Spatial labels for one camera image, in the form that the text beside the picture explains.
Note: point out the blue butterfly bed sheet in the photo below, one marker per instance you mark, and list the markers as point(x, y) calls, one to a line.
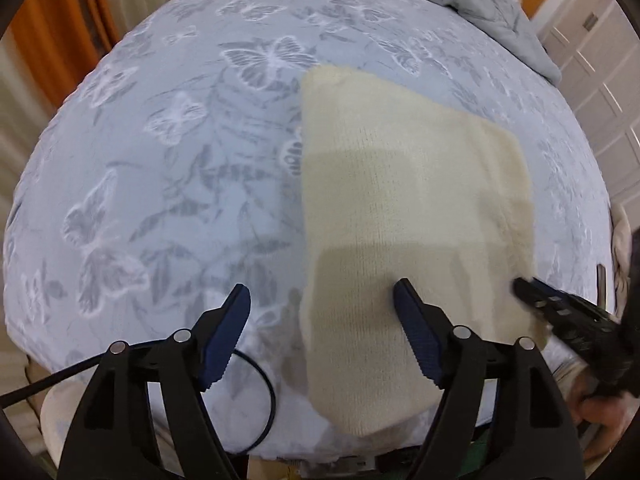
point(172, 173)

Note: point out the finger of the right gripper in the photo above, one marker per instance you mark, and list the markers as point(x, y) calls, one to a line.
point(569, 315)

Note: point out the cream knit cardigan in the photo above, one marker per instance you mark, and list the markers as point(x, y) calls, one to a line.
point(397, 186)

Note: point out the cream curtain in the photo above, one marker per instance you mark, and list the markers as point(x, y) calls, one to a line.
point(24, 113)

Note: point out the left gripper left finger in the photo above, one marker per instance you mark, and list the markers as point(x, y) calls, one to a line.
point(143, 415)

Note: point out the person's right hand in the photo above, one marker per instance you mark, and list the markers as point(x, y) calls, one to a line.
point(613, 413)

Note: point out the white wardrobe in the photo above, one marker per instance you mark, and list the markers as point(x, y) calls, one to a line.
point(597, 51)

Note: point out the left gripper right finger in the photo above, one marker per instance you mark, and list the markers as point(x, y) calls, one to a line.
point(530, 435)

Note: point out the green cloth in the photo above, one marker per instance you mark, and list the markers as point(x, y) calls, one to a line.
point(474, 457)

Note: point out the beige folded cloth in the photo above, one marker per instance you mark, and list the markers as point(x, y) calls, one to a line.
point(621, 254)

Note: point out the orange curtain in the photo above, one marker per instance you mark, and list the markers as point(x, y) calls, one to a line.
point(61, 41)

